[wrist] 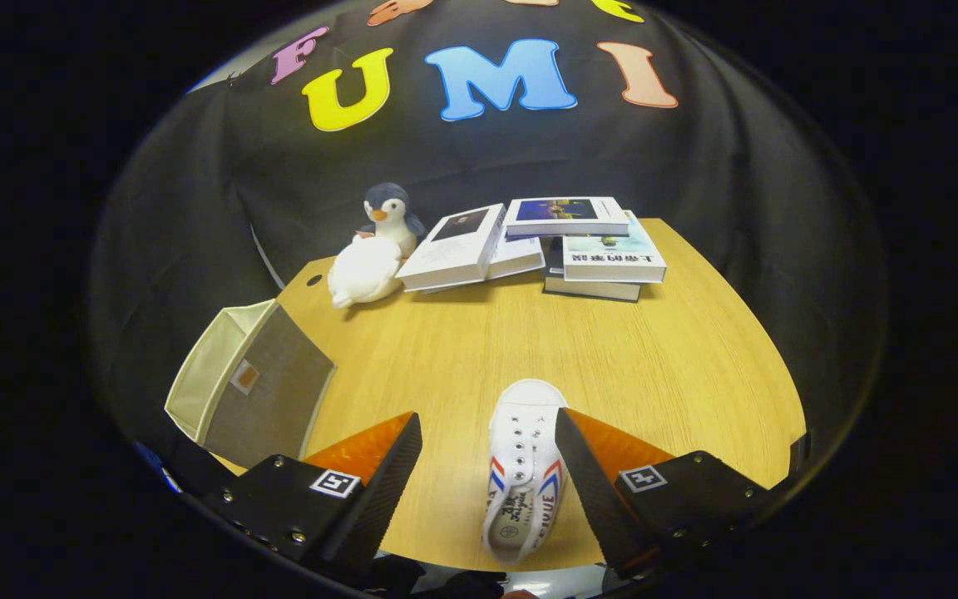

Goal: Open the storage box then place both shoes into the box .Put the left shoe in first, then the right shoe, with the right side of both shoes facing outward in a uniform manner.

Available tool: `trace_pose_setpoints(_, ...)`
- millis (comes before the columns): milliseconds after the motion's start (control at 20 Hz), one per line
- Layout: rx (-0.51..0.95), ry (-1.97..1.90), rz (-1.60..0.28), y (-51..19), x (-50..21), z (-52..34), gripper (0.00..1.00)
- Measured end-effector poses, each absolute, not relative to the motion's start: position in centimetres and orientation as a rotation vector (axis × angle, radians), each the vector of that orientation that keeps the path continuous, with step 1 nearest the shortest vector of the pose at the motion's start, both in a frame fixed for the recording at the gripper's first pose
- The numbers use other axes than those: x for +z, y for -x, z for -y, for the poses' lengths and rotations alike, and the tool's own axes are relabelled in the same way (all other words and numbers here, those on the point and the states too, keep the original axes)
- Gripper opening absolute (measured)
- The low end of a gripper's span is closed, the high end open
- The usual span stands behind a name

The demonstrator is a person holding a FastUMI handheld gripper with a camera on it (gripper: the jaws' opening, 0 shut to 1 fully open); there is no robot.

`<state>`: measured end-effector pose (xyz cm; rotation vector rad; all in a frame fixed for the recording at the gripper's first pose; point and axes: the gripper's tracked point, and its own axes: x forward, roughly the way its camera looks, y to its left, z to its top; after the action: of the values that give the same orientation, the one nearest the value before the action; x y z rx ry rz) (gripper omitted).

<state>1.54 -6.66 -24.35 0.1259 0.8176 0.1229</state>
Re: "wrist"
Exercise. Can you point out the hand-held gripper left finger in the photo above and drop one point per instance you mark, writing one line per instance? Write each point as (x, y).
(362, 507)

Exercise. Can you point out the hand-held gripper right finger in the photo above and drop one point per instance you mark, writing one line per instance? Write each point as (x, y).
(599, 499)

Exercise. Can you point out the white canvas shoe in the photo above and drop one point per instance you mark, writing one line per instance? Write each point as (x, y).
(525, 449)

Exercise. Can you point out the grey fabric storage box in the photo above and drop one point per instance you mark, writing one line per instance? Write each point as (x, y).
(271, 391)

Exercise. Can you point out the dark grey book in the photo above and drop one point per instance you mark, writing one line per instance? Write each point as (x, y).
(591, 290)

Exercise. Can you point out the white plush toy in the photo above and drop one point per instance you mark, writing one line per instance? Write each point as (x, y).
(362, 270)

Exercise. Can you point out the pale green cover book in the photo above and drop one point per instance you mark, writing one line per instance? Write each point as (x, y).
(616, 258)

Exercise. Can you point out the plain white book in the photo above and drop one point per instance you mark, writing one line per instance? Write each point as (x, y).
(516, 258)

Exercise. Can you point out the thick white book, dark photo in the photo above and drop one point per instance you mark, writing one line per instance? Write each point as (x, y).
(454, 249)

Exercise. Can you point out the white book, blue picture cover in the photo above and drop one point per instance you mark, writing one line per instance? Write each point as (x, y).
(566, 218)

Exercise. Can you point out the penguin plush toy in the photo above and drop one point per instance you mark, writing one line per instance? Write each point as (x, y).
(392, 218)

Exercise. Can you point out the black backdrop cloth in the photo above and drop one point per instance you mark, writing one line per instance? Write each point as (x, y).
(196, 208)

